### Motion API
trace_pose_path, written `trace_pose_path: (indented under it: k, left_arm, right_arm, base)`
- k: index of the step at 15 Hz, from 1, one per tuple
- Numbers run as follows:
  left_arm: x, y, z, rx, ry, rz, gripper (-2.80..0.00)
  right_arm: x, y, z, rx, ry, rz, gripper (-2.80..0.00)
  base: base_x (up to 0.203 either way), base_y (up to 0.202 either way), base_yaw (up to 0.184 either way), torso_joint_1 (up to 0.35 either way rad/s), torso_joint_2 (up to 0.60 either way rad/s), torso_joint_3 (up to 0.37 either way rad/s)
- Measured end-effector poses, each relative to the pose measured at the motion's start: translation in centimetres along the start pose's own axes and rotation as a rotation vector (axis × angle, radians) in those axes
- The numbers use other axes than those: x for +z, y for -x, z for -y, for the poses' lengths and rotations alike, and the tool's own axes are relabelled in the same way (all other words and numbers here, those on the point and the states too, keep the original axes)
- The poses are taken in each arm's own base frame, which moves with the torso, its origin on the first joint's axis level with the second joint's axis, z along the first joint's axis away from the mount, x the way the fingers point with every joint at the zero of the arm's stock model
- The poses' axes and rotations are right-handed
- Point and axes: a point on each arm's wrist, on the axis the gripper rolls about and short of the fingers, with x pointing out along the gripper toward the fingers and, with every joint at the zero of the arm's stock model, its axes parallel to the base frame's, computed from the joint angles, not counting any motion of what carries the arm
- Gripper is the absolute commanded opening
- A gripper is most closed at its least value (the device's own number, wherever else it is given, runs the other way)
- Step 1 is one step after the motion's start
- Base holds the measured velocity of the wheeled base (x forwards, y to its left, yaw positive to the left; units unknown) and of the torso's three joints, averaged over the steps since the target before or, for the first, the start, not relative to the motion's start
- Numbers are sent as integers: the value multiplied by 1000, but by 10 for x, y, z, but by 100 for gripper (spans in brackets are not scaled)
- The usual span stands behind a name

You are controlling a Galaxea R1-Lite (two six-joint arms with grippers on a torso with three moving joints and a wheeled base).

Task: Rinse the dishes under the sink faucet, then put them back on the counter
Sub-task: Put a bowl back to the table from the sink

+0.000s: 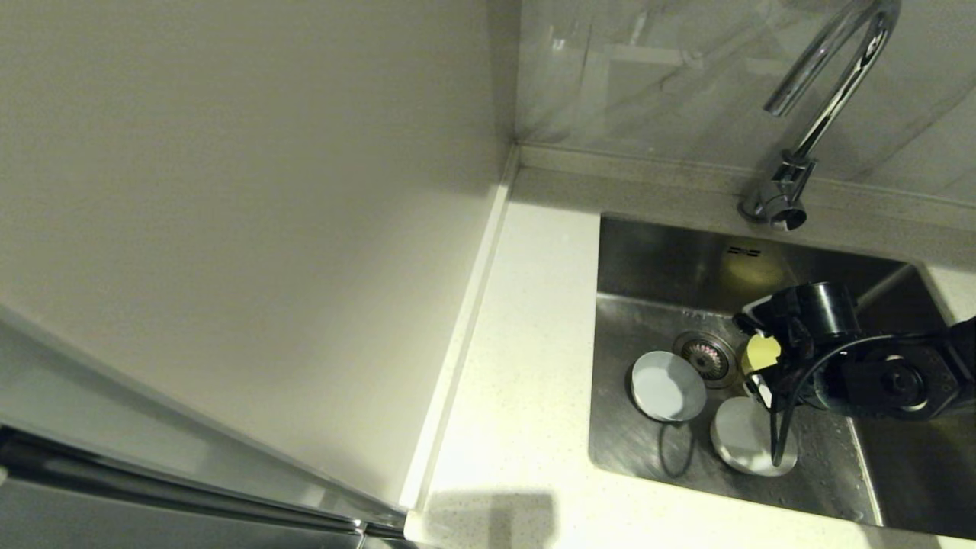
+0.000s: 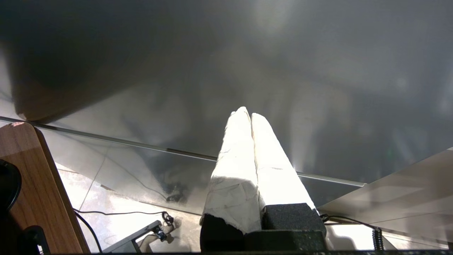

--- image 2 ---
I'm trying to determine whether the wooden table top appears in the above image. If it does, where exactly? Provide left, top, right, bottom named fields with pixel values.
left=0, top=122, right=91, bottom=254

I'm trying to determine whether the small black clamp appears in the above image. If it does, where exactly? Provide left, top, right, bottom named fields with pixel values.
left=21, top=226, right=51, bottom=255

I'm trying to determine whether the thin black floor cable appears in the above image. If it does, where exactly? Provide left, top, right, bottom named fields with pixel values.
left=73, top=208, right=174, bottom=226

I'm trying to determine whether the stainless steel appliance door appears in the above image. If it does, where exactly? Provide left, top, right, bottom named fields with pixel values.
left=0, top=0, right=453, bottom=216

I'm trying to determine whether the black round object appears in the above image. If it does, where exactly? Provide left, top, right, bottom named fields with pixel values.
left=0, top=159, right=22, bottom=213

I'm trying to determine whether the thick black floor cable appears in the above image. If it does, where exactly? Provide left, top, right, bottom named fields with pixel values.
left=75, top=211, right=103, bottom=253

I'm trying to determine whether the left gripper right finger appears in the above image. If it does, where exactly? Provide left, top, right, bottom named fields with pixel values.
left=251, top=113, right=327, bottom=233

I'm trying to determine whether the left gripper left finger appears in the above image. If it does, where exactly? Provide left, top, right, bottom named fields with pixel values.
left=200, top=107, right=263, bottom=253

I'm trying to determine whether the black coiled cable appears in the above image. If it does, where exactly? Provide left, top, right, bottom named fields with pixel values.
left=320, top=214, right=386, bottom=252

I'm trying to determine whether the grey metal stand leg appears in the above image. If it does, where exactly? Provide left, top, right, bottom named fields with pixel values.
left=103, top=220, right=169, bottom=253

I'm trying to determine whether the beige cabinet panel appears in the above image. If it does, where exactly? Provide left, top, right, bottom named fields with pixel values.
left=318, top=149, right=453, bottom=248

